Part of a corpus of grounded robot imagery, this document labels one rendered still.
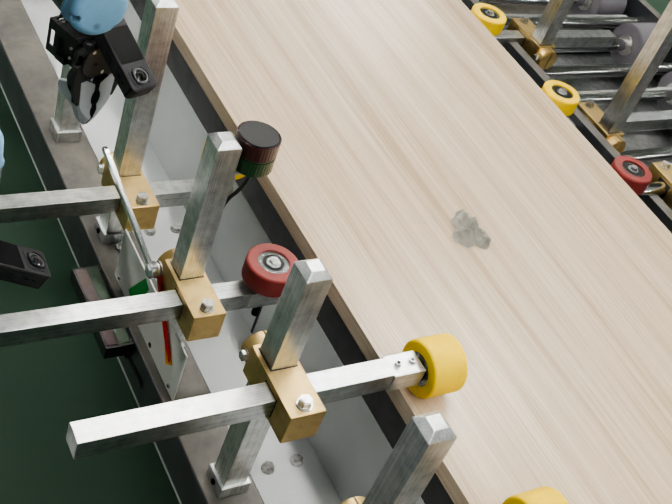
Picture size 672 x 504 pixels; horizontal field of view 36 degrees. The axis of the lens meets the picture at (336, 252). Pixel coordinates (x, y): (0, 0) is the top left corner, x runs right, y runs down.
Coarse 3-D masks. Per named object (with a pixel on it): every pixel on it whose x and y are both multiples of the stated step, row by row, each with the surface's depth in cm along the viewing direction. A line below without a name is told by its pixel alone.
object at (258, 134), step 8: (240, 128) 135; (248, 128) 136; (256, 128) 136; (264, 128) 137; (272, 128) 137; (240, 136) 134; (248, 136) 134; (256, 136) 135; (264, 136) 136; (272, 136) 136; (256, 144) 134; (264, 144) 134; (272, 144) 135; (248, 160) 135; (232, 184) 138
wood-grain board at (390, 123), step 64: (192, 0) 196; (256, 0) 203; (320, 0) 211; (384, 0) 219; (448, 0) 228; (192, 64) 183; (256, 64) 187; (320, 64) 193; (384, 64) 200; (448, 64) 208; (512, 64) 216; (320, 128) 178; (384, 128) 184; (448, 128) 191; (512, 128) 198; (576, 128) 205; (320, 192) 166; (384, 192) 171; (448, 192) 176; (512, 192) 182; (576, 192) 188; (320, 256) 155; (384, 256) 159; (448, 256) 164; (512, 256) 169; (576, 256) 174; (640, 256) 180; (384, 320) 149; (448, 320) 153; (512, 320) 158; (576, 320) 162; (640, 320) 167; (512, 384) 148; (576, 384) 152; (640, 384) 156; (512, 448) 139; (576, 448) 142; (640, 448) 146
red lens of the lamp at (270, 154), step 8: (280, 136) 137; (240, 144) 134; (248, 144) 134; (280, 144) 136; (248, 152) 134; (256, 152) 134; (264, 152) 134; (272, 152) 135; (256, 160) 135; (264, 160) 135; (272, 160) 136
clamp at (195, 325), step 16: (160, 256) 151; (176, 288) 146; (192, 288) 146; (208, 288) 147; (192, 304) 144; (176, 320) 148; (192, 320) 143; (208, 320) 144; (192, 336) 145; (208, 336) 147
